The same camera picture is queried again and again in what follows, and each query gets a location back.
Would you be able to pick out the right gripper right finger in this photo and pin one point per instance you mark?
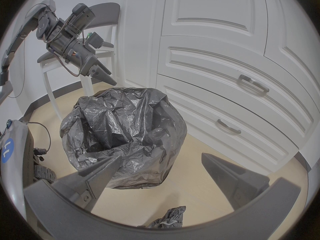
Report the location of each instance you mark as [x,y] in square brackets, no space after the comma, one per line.
[237,184]

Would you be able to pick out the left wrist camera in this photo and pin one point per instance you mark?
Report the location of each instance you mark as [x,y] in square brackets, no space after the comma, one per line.
[96,40]

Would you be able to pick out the white wardrobe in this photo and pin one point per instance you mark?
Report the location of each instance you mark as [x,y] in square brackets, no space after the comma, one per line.
[225,46]

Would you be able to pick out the black plastic bag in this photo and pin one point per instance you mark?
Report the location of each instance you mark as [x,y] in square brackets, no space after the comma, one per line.
[120,124]

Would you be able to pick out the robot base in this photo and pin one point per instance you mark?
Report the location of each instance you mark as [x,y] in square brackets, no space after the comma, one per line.
[15,164]

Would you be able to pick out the white chair dark grey seat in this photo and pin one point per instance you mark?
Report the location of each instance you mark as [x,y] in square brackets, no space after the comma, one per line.
[107,11]

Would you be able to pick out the black plastic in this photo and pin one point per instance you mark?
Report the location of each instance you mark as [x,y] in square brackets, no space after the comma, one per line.
[170,216]

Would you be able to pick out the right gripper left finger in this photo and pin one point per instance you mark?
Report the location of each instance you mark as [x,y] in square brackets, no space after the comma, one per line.
[92,184]

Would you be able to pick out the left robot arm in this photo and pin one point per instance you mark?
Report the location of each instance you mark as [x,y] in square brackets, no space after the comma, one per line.
[50,26]

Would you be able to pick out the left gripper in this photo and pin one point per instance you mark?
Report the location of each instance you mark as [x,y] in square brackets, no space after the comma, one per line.
[82,59]

